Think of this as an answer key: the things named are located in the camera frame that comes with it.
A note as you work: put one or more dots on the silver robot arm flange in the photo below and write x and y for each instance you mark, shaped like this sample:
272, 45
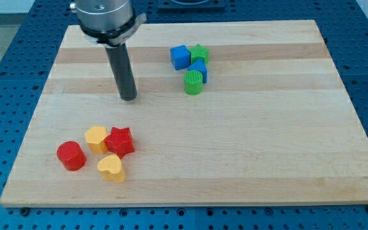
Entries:
107, 22

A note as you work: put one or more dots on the green cylinder block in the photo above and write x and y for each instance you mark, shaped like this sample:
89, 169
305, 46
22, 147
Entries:
193, 82

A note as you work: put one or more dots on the light wooden board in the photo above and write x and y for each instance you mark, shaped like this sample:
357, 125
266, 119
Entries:
273, 125

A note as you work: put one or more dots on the blue triangle block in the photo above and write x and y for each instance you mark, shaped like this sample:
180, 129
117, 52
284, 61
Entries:
200, 66

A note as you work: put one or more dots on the blue cube block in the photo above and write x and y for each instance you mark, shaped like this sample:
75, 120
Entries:
180, 57

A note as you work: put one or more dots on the green star block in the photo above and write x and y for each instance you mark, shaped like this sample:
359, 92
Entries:
199, 52

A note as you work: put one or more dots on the red star block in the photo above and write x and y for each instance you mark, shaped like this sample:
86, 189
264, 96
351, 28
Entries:
120, 141

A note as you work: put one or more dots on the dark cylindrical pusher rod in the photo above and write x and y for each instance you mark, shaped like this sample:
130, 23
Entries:
122, 72

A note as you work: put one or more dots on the yellow heart block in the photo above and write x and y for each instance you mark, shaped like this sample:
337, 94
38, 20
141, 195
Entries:
111, 168

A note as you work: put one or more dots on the yellow hexagon block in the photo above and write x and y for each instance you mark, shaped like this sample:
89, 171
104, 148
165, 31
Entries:
95, 138

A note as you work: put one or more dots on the red cylinder block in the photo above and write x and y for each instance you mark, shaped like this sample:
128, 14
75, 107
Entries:
71, 156

